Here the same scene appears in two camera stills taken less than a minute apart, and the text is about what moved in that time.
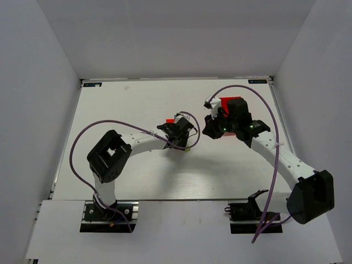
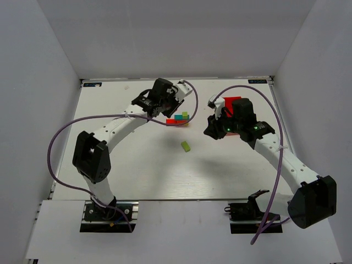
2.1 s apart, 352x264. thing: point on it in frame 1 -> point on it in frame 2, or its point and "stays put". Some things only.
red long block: [170, 121] stays put
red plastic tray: [224, 103] stays put
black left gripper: [170, 130] -> [170, 107]
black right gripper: [210, 127] stays put
